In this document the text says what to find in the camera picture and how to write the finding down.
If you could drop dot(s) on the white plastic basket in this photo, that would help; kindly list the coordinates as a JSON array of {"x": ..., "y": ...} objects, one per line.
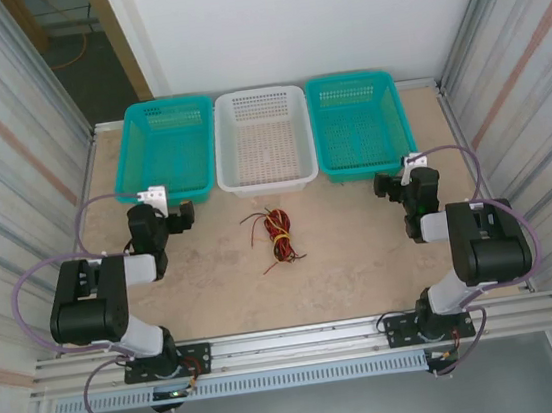
[{"x": 263, "y": 142}]

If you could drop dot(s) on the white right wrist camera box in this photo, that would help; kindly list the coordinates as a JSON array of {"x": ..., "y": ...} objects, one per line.
[{"x": 410, "y": 170}]

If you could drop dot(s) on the teal plastic basket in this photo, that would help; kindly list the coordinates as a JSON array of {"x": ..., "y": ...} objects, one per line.
[
  {"x": 359, "y": 126},
  {"x": 168, "y": 149}
]

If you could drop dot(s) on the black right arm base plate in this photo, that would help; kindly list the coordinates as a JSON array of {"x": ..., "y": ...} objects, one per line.
[{"x": 397, "y": 332}]

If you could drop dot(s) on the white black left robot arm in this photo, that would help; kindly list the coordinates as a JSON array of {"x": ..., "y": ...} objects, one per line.
[{"x": 88, "y": 315}]

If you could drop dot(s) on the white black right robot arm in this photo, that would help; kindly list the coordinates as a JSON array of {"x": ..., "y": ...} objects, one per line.
[{"x": 493, "y": 250}]

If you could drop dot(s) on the aluminium mounting rail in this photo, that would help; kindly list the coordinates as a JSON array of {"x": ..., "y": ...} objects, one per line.
[{"x": 297, "y": 337}]

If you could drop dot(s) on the wooden board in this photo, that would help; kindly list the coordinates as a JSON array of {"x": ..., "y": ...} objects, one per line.
[{"x": 29, "y": 25}]

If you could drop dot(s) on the wooden door frame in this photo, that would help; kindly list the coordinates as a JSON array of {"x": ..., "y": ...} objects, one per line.
[{"x": 121, "y": 44}]

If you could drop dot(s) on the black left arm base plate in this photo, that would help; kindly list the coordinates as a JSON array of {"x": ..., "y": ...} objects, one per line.
[{"x": 198, "y": 352}]

